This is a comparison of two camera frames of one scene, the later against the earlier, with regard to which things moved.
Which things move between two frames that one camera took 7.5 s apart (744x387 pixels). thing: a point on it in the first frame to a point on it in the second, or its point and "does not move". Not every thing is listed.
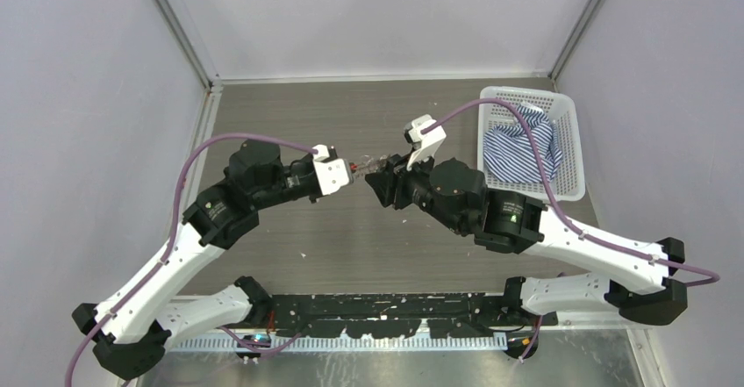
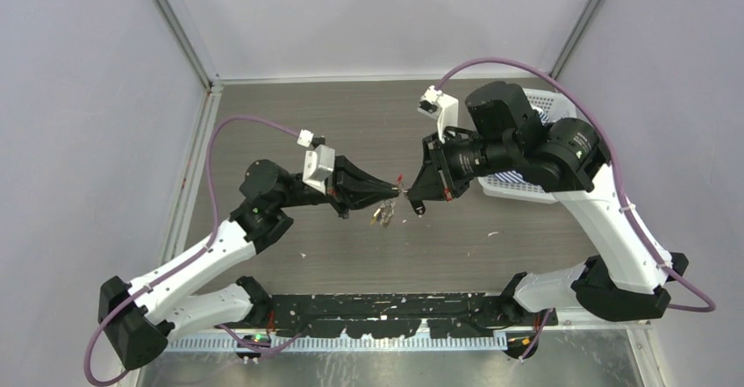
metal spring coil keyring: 368,163 to 389,206
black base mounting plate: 396,314 does not move
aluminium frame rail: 342,342 does not move
